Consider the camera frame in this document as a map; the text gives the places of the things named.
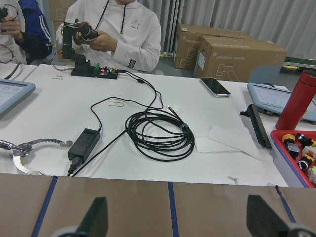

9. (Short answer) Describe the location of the person in blue jacket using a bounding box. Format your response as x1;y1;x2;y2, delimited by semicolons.
0;0;52;64

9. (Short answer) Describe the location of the person in white shirt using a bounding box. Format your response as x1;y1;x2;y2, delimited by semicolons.
65;0;161;73

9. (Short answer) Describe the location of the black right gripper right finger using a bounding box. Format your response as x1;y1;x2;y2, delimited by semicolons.
246;194;316;237

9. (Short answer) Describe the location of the coiled black cable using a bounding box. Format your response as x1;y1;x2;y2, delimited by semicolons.
124;105;196;163

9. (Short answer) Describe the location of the green handled reach grabber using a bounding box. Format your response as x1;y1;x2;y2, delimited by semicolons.
0;138;74;176

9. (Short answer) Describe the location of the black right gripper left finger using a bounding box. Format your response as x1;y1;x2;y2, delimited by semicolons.
51;197;109;237

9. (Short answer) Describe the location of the black stand bar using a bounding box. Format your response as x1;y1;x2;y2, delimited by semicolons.
240;104;272;149

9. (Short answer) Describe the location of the cardboard box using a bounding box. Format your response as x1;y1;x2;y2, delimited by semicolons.
173;23;250;70
195;36;287;82

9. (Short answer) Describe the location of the black power adapter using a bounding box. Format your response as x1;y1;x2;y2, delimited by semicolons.
68;128;100;166

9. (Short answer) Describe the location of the red parts tray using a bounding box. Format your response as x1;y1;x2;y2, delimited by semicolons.
271;130;316;188

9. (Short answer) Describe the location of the white paper sheet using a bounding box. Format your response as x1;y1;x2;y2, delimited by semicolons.
195;126;267;162

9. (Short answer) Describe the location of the red thermos bottle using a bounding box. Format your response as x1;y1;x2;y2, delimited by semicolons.
275;70;316;130

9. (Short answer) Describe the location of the teach pendant tablet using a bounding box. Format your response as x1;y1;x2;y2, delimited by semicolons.
246;82;316;125
0;79;36;117

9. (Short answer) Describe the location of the black smartphone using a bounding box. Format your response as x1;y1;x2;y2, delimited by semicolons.
200;78;231;98

